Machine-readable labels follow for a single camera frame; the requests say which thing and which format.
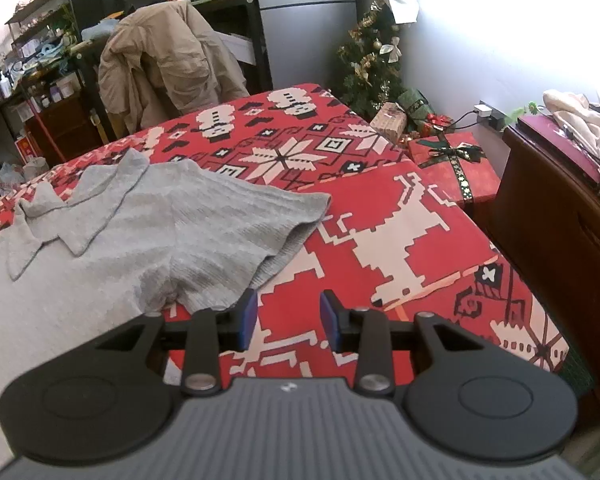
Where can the beige padded jacket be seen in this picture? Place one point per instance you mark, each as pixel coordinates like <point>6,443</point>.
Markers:
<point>170,50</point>

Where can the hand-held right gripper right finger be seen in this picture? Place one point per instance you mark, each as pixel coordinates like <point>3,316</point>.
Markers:
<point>330,320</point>

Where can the small red gift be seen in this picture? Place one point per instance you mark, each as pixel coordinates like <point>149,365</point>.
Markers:
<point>435,122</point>

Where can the red broom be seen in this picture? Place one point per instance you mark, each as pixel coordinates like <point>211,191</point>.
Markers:
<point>45,127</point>

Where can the red printed box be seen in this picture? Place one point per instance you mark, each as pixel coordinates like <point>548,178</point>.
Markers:
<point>27,146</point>

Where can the small decorated christmas tree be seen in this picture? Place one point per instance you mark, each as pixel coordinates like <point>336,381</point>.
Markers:
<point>370,70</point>

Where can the red patterned blanket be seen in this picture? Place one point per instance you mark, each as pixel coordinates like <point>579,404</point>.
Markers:
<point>380,210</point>

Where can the green wrapped gift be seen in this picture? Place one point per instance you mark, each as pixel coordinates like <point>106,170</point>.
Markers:
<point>415,107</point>

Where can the red gift box with ribbon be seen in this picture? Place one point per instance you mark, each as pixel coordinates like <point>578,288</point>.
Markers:
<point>445,175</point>

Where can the cream cloth pile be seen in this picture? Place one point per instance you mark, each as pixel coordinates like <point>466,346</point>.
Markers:
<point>580,120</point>

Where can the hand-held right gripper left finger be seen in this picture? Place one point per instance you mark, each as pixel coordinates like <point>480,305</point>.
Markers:
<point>247,320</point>

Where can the white pump bottle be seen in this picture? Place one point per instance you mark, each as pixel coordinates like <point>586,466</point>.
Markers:
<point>5,86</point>

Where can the maroon flat case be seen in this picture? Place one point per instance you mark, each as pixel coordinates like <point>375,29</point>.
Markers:
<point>545,137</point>

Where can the white charger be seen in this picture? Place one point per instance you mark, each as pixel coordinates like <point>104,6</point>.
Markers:
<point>481,110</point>

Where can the cluttered shelf rack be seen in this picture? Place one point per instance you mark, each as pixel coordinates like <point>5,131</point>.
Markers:
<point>40,20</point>

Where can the silver refrigerator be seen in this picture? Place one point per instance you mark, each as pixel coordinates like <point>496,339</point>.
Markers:
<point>305,40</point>

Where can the brown wooden nightstand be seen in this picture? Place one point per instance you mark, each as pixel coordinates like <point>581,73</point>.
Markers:
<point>545,240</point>

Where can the brown wooden cabinet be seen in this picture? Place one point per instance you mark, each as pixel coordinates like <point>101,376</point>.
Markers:
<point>65,125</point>

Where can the grey knitted sweater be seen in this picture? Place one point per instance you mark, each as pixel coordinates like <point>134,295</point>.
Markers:
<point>155,220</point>

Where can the brown patterned gift box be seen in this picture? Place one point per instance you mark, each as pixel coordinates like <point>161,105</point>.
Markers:
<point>387,122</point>

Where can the light blue folded cloth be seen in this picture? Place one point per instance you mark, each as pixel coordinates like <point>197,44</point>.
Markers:
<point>99,32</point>

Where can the green plant sprig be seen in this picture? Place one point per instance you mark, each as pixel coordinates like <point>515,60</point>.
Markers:
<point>522,111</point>

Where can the wall socket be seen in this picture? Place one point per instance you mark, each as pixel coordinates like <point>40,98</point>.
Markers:
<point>495,116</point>

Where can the white plastic bag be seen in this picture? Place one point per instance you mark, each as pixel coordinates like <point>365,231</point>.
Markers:
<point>20,172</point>

